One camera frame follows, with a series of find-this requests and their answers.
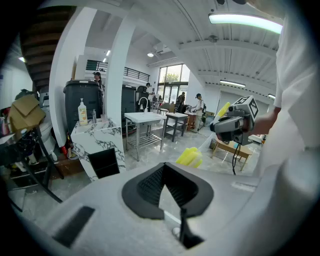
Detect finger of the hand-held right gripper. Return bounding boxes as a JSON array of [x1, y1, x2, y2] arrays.
[[209, 116, 222, 134]]

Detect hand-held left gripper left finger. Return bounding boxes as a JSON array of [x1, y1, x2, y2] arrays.
[[121, 162, 166, 221]]

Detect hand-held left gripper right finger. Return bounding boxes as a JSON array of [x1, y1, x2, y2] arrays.
[[163, 162, 215, 219]]

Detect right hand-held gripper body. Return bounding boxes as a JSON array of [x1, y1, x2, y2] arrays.
[[216, 94, 260, 147]]

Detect yellow sponge brush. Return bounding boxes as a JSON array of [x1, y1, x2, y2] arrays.
[[175, 101, 231, 169]]

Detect person's right forearm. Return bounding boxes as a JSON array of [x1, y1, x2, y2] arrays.
[[252, 106, 283, 137]]

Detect person's right hand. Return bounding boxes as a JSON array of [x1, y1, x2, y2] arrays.
[[239, 116, 256, 133]]

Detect low wooden table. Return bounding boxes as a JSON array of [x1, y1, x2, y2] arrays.
[[211, 138, 253, 172]]

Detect dark table white top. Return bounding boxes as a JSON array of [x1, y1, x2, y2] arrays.
[[163, 112, 190, 143]]

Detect long ceiling light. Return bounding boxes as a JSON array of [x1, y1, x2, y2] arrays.
[[219, 79, 246, 88], [208, 12, 283, 35]]

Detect glass entrance door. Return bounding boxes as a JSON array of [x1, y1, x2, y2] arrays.
[[157, 63, 191, 104]]

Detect marble sink cabinet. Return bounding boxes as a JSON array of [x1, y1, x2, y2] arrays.
[[70, 117, 126, 182]]

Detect black cabinet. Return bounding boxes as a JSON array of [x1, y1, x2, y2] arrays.
[[121, 84, 137, 126]]

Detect white pump soap bottle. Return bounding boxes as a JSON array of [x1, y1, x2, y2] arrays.
[[77, 98, 89, 127]]

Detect black balcony railing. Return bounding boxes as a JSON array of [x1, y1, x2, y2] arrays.
[[86, 59, 151, 82]]

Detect black metal rack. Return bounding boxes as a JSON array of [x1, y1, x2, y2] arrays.
[[0, 128, 65, 204]]

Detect large black appliance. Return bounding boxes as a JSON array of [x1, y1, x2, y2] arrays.
[[63, 79, 103, 133]]

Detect brown cardboard sheets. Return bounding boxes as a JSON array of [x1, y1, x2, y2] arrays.
[[8, 94, 47, 133]]

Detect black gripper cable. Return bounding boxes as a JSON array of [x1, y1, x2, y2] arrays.
[[231, 142, 242, 176]]

